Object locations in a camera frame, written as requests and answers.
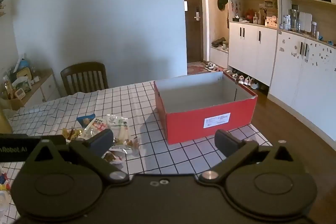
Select brown wooden chair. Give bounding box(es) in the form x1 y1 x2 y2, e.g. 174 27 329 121
60 62 109 96

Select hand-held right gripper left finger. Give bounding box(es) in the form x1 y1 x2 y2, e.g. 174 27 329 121
25 129 130 185

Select white stickered cabinet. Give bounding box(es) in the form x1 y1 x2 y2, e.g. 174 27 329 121
268 30 336 144

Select red brown snack packet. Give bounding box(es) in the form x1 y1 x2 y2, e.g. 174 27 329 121
102 150 126 165

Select dark brown door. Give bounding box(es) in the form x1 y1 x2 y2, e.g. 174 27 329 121
181 0 204 65

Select yellow box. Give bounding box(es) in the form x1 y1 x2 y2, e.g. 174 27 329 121
16 69 32 81

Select dark slippers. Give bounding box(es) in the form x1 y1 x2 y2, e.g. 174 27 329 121
211 37 229 50

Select patterned doormat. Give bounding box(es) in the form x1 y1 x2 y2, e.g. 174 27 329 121
187 62 226 75

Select wooden open shelf unit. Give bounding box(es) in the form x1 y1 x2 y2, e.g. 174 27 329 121
278 0 336 49

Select small brown snack packet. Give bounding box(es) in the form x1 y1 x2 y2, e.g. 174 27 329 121
132 136 140 155

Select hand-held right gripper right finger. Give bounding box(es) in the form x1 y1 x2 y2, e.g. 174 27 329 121
198 130 305 185

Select yellow wrapped candies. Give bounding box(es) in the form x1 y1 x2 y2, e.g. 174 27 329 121
62 127 86 141

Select white sideboard wooden top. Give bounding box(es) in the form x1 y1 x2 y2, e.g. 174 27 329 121
0 68 61 111

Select red cardboard box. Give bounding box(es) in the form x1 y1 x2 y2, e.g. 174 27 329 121
154 71 258 145

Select white packet green logo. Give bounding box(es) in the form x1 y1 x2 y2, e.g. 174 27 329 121
106 114 130 145

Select row of shoes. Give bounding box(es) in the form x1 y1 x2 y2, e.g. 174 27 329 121
205 61 261 90

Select white shoe bench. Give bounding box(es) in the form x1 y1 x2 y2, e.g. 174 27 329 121
210 46 229 70

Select blue snack packet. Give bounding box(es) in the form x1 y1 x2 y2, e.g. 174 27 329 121
76 113 96 127

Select colourful packets pile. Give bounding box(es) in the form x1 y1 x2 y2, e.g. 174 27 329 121
0 165 12 214

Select checked white tablecloth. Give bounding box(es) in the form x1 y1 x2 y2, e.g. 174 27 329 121
0 81 273 217

